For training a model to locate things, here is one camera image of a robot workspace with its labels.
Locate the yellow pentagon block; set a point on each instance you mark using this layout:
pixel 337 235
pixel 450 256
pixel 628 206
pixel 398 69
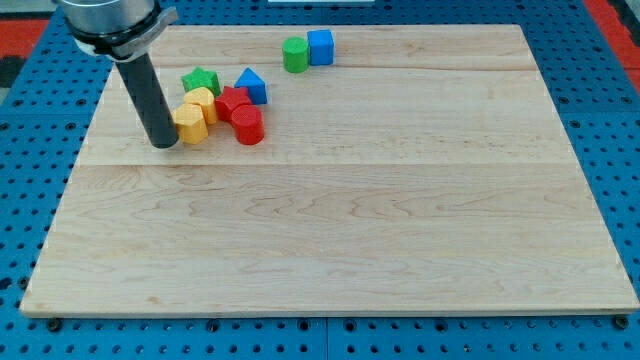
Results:
pixel 190 123

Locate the green star block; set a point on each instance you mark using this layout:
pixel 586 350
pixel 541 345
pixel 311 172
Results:
pixel 200 77

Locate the yellow heart block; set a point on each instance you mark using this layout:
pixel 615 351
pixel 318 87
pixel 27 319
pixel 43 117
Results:
pixel 205 99

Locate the red star block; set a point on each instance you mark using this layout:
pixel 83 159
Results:
pixel 230 99

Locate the green cylinder block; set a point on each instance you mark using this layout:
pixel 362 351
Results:
pixel 296 53

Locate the blue cube block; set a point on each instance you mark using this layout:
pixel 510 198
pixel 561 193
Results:
pixel 322 47

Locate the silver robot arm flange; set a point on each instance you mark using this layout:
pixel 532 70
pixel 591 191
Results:
pixel 122 30

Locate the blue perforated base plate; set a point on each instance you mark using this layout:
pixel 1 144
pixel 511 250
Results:
pixel 48 109

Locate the light wooden board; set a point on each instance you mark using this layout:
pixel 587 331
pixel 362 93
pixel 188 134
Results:
pixel 426 172

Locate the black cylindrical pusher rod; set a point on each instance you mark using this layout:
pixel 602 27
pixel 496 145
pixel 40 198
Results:
pixel 145 91

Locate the red cylinder block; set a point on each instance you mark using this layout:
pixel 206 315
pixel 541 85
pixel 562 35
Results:
pixel 247 123

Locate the blue triangle block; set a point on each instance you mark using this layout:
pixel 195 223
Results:
pixel 255 85

